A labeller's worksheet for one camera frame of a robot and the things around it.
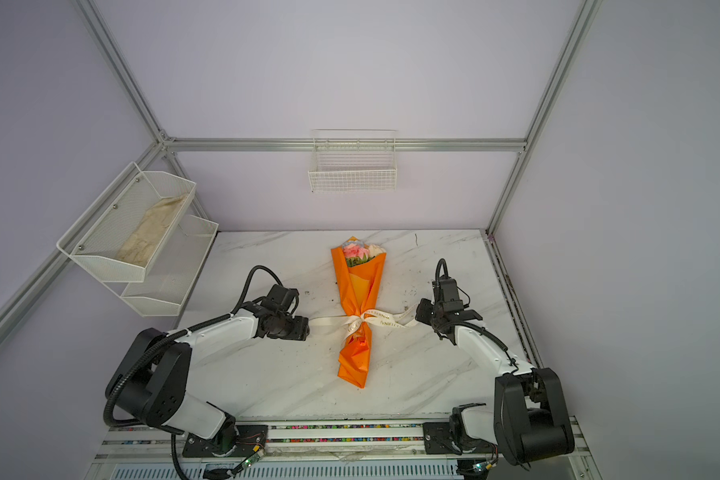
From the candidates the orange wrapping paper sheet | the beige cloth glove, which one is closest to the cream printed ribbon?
the orange wrapping paper sheet

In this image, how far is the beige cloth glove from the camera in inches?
29.4

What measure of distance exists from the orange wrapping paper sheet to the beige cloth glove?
1.70ft

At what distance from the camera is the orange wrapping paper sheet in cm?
81

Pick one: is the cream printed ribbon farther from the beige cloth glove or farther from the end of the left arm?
the beige cloth glove

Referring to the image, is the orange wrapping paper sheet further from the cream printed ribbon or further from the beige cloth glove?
the beige cloth glove
